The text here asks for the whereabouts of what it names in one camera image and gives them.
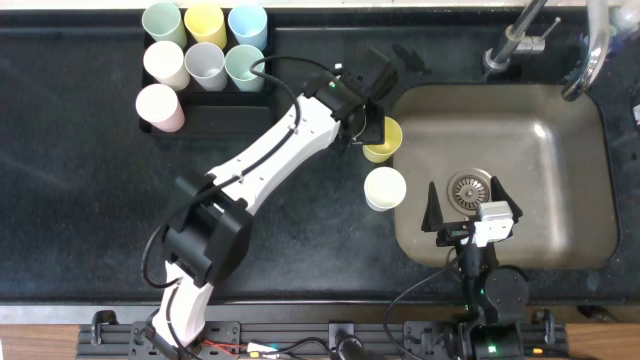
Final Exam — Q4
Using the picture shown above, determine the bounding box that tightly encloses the steel tap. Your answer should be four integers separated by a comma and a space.
481, 0, 615, 104

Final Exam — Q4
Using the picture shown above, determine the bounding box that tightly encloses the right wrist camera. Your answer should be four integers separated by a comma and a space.
471, 200, 516, 249

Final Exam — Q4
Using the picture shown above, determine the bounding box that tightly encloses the green cup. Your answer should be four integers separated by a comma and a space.
141, 1, 188, 50
224, 44, 267, 93

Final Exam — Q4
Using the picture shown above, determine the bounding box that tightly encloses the yellow cup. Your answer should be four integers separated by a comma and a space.
183, 3, 228, 50
361, 115, 404, 165

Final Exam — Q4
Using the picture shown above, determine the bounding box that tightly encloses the pink cup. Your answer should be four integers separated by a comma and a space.
135, 83, 187, 134

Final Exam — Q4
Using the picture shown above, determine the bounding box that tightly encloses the steel sink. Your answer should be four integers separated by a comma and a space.
391, 83, 622, 272

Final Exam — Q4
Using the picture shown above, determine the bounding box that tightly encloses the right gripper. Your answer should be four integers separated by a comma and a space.
420, 175, 524, 249

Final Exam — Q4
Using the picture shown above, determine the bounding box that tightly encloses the white cup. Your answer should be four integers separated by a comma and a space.
142, 40, 192, 93
363, 166, 408, 213

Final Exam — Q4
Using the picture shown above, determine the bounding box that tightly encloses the grey cup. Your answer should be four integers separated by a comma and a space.
184, 41, 229, 93

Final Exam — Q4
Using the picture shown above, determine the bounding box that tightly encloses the mounting rail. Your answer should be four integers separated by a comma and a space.
74, 308, 571, 360

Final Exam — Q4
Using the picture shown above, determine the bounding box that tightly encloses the black tray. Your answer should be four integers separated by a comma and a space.
138, 13, 276, 138

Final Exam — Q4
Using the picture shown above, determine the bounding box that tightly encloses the blue cup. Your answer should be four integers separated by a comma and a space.
227, 3, 269, 52

